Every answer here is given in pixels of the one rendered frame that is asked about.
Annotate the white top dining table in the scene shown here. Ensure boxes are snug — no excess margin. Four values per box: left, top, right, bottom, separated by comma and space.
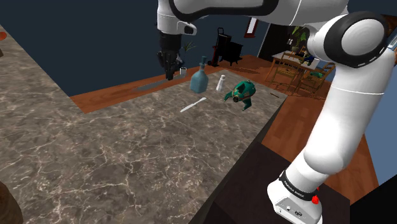
271, 50, 321, 82

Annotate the wooden dining chair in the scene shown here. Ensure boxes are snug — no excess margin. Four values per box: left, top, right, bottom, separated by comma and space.
296, 61, 337, 96
265, 52, 299, 92

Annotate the brown round wooden object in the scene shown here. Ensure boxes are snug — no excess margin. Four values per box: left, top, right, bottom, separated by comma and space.
0, 181, 24, 224

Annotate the small white shaker bottle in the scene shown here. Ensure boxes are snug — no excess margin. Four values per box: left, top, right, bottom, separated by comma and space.
216, 74, 227, 92

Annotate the black wood stove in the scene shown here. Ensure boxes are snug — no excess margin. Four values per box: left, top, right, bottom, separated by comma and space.
218, 33, 244, 67

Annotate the red framed wall picture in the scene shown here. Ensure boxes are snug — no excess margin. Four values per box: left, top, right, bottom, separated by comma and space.
243, 17, 259, 39

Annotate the green potted plant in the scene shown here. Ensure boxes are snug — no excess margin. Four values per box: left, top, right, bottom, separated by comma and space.
290, 25, 311, 53

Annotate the green hair dryer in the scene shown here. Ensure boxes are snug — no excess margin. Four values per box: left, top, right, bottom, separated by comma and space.
223, 80, 257, 112

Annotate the red hand truck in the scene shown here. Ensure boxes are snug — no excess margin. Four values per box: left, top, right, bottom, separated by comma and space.
207, 27, 225, 67

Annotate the dark robot stand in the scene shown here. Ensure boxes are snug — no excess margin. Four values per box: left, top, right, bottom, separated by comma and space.
188, 141, 351, 224

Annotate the blue glass bottle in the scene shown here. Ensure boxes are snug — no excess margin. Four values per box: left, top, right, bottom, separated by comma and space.
189, 55, 209, 94

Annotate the small spiky green plant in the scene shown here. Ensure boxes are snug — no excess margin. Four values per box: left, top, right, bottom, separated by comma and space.
182, 41, 197, 53

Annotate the white knife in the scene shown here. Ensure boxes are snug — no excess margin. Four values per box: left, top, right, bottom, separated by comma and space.
179, 96, 207, 113

